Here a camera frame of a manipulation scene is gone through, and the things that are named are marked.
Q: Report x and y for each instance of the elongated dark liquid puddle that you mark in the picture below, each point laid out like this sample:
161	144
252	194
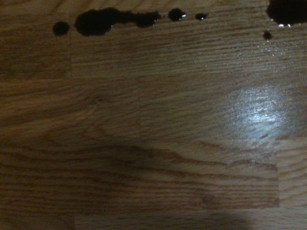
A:
96	21

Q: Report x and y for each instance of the small dark liquid droplet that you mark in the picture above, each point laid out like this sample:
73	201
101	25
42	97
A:
61	28
201	16
267	35
177	14

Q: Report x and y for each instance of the large dark liquid puddle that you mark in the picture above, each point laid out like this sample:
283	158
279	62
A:
287	12

